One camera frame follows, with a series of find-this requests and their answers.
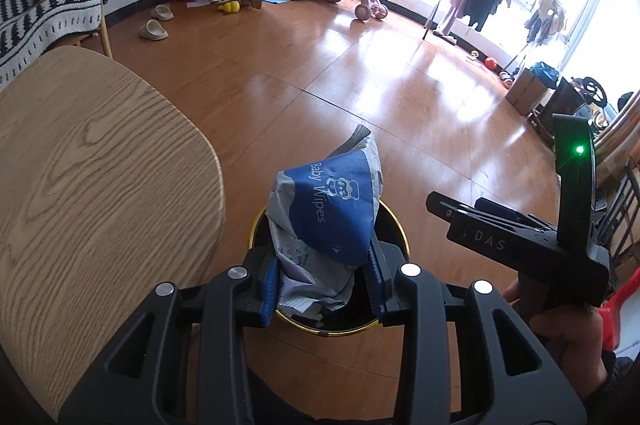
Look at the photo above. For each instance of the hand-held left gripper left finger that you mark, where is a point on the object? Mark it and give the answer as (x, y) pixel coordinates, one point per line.
(270, 290)

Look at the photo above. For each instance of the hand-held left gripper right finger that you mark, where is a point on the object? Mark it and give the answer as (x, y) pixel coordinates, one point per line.
(377, 272)

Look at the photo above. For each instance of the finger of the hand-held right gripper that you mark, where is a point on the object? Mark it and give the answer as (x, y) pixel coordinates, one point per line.
(447, 210)
(505, 211)

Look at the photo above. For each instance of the black trash bin gold rim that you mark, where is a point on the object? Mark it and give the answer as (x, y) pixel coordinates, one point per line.
(345, 319)

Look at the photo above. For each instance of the blue baby wipes packet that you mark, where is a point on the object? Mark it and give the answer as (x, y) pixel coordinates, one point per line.
(330, 205)

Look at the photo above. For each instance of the person's right forearm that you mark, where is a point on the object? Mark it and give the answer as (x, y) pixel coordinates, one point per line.
(615, 395)

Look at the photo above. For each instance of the person's right hand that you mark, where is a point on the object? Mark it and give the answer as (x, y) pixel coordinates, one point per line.
(570, 340)

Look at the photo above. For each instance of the black metal chair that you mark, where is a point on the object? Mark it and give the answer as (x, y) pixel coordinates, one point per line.
(620, 210)

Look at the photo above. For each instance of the red plastic stool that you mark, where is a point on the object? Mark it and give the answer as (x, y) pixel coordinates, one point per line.
(622, 305)

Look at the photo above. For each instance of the cardboard box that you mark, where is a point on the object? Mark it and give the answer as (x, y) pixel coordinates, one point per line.
(525, 92)

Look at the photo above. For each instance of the blue bag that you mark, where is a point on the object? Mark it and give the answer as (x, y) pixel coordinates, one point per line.
(545, 72)

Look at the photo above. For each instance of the red ball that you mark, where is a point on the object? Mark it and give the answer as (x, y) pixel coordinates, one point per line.
(491, 63)

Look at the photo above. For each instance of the metal clothes drying rack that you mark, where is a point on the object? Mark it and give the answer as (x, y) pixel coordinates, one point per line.
(520, 55)

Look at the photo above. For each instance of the small pale hanging garments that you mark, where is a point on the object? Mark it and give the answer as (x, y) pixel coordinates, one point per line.
(547, 12)

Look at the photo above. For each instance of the beige slipper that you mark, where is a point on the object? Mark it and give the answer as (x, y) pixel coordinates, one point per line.
(162, 12)
(152, 30)

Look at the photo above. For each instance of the yellow toy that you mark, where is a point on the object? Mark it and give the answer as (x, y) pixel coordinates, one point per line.
(230, 6)

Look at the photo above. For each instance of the white paper sheet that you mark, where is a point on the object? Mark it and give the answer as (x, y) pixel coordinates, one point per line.
(202, 1)

